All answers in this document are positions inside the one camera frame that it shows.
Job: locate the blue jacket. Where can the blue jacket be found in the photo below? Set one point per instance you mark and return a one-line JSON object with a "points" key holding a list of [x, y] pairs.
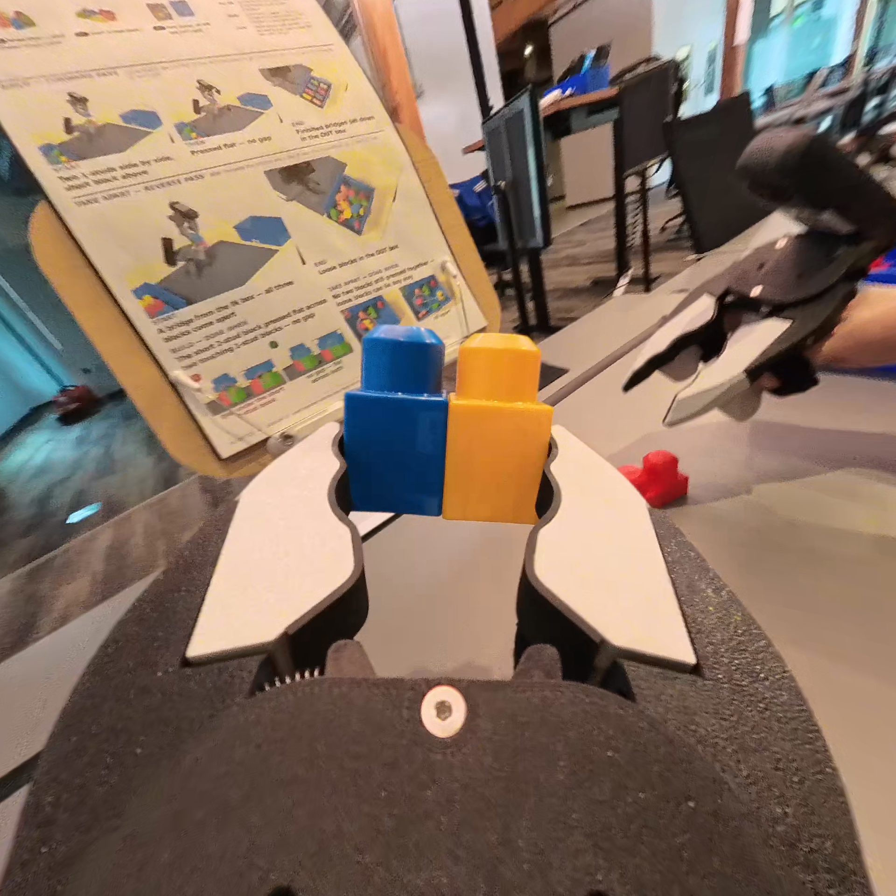
{"points": [[476, 203]]}

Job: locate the yellow one-stud block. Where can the yellow one-stud block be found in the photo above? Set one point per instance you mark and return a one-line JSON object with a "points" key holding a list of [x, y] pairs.
{"points": [[493, 455]]}

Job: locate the glass panel stand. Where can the glass panel stand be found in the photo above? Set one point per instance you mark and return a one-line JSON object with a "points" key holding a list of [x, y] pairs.
{"points": [[518, 168]]}

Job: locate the printed instruction sheet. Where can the printed instruction sheet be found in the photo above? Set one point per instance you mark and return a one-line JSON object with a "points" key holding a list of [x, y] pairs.
{"points": [[210, 210]]}

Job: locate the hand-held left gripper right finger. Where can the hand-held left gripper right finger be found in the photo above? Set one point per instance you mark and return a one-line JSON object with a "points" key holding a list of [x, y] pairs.
{"points": [[609, 560]]}

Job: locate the black desk plate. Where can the black desk plate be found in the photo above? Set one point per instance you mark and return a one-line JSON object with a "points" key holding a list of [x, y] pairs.
{"points": [[553, 376]]}

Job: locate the red bag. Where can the red bag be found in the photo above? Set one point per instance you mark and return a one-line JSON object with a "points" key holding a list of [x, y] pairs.
{"points": [[73, 404]]}

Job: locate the wooden beam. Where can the wooden beam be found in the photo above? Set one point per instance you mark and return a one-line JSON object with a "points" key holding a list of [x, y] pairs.
{"points": [[385, 56]]}

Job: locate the blue one-stud block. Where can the blue one-stud block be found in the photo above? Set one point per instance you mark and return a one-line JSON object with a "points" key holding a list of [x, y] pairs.
{"points": [[395, 448]]}

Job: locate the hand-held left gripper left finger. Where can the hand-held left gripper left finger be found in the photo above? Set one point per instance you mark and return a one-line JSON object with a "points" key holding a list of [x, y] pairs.
{"points": [[280, 553]]}

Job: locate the red one-stud block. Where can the red one-stud block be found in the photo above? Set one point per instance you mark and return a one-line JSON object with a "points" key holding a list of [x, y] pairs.
{"points": [[658, 479]]}

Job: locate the wooden display board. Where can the wooden display board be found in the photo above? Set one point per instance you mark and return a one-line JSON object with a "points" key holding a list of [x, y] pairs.
{"points": [[105, 336]]}

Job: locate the wooden table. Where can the wooden table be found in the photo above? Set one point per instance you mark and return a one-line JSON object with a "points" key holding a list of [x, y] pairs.
{"points": [[581, 101]]}

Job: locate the grey desk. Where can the grey desk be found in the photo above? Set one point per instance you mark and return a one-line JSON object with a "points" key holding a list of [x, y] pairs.
{"points": [[770, 560]]}

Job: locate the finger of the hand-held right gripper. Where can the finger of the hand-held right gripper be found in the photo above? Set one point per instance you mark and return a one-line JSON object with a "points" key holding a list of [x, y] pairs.
{"points": [[728, 371], [675, 329]]}

